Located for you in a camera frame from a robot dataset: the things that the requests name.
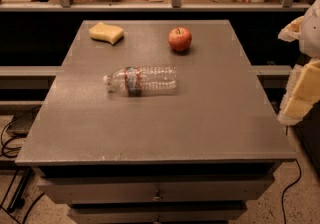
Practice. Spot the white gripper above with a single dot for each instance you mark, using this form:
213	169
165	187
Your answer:
312	36

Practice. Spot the yellow sponge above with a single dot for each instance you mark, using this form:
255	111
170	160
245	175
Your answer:
108	33

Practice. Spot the round drawer knob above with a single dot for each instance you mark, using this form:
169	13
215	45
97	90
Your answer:
157	197

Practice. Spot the clear plastic water bottle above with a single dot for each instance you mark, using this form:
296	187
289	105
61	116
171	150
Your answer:
138	81

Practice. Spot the grey drawer cabinet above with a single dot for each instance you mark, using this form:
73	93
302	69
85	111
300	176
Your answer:
207	149

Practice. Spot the black power adapter box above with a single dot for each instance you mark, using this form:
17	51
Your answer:
20	125

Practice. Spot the red apple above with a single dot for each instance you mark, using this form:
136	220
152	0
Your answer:
179	39

